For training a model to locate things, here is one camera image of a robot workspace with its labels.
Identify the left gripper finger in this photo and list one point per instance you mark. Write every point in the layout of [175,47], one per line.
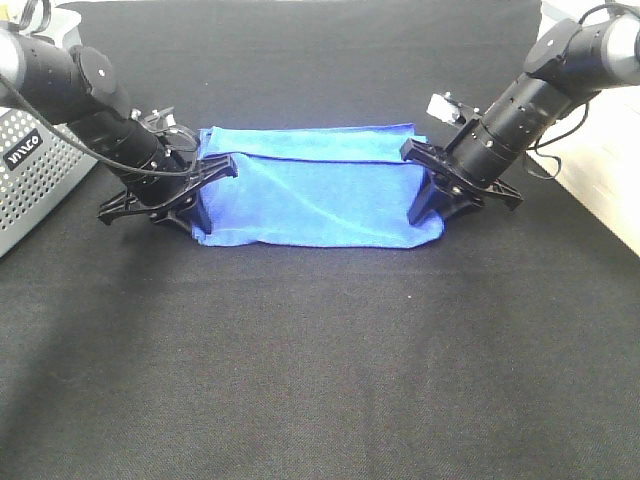
[198,215]
[200,147]

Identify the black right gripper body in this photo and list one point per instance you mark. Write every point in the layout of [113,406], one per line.
[460,195]

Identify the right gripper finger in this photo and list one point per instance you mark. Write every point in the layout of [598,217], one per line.
[427,200]

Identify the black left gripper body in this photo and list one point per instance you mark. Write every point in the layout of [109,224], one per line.
[165,200]

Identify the blue microfibre towel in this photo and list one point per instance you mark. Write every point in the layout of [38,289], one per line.
[317,187]

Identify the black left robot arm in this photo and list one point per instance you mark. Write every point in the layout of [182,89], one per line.
[153,156]

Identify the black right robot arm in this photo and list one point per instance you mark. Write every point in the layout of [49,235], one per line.
[567,67]

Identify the white plastic storage box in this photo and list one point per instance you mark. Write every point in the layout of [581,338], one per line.
[599,163]

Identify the grey perforated laundry basket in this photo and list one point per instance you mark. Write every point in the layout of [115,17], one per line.
[38,170]

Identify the black table cloth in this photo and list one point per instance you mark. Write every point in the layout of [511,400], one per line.
[508,349]

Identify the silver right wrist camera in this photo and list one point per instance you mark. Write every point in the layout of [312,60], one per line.
[450,111]

